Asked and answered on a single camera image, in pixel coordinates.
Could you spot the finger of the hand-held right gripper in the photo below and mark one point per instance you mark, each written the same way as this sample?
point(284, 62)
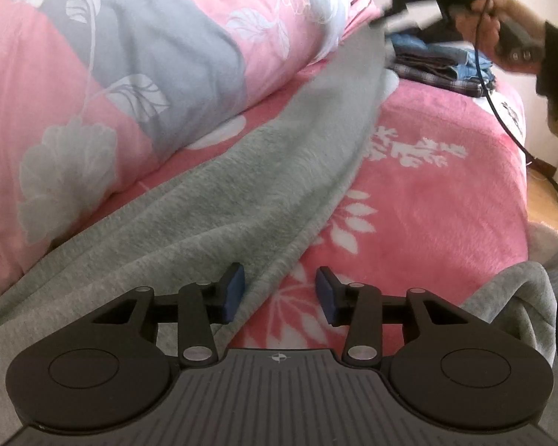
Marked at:
point(393, 13)

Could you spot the pink grey floral quilt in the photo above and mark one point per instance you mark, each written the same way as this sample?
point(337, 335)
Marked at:
point(144, 79)

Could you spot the pink floral blanket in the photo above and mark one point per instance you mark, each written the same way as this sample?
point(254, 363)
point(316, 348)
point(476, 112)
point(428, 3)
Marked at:
point(446, 204)

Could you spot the person's right hand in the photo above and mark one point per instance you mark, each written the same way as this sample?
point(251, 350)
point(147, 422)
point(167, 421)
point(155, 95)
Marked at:
point(486, 32)

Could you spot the folded blue jeans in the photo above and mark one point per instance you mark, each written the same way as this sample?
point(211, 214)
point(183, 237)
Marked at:
point(428, 51)

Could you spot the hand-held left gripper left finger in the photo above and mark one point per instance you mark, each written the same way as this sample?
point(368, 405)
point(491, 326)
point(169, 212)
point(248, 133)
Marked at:
point(231, 292)

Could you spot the grey fleece pants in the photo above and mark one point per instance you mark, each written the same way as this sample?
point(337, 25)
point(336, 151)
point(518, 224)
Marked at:
point(260, 186)

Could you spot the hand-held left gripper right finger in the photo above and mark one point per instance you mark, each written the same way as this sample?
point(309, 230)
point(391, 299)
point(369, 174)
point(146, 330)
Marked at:
point(328, 292)

